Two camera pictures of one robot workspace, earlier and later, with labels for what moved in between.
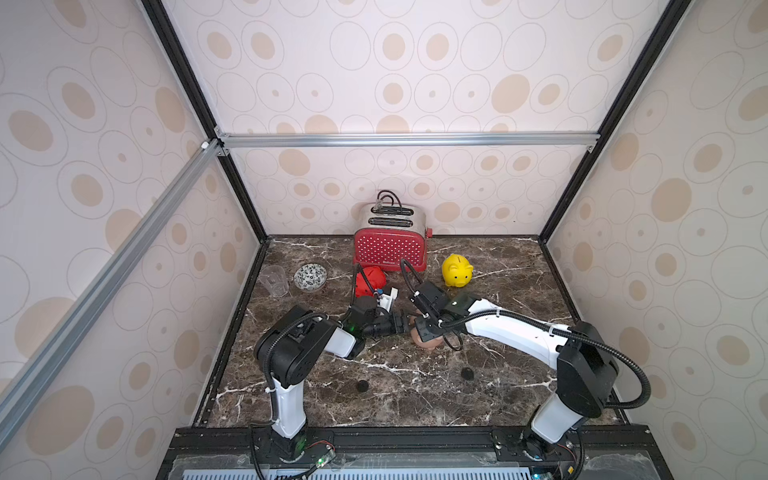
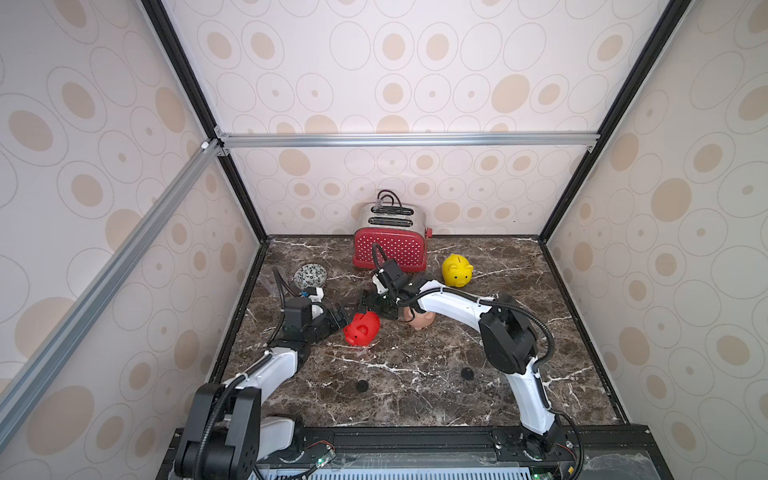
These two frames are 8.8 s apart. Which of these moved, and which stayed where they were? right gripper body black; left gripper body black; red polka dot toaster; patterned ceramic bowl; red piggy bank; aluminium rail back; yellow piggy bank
Moved: red piggy bank; left gripper body black; right gripper body black
Stayed: patterned ceramic bowl; yellow piggy bank; red polka dot toaster; aluminium rail back
